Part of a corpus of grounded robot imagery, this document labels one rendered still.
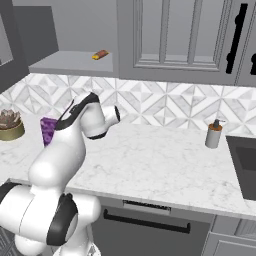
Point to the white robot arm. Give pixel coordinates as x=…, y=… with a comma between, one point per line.
x=56, y=160

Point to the grey panelled cabinet door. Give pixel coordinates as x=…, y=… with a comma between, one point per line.
x=173, y=36

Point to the open grey cabinet door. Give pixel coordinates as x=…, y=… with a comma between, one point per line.
x=13, y=40

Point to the grey base cabinet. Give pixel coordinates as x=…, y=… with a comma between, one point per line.
x=233, y=240

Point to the orange and yellow snack bar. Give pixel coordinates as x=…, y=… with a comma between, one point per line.
x=100, y=54

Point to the grey soap dispenser, black pump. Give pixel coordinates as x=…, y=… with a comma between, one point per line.
x=213, y=136

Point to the grey dishwasher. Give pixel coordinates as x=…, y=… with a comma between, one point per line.
x=150, y=238

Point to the potted succulent in olive pot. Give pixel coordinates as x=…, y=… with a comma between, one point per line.
x=10, y=125

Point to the dark grey sink basin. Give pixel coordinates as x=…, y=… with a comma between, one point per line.
x=245, y=166

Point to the grey wall cabinet shelf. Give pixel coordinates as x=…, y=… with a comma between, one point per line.
x=73, y=63

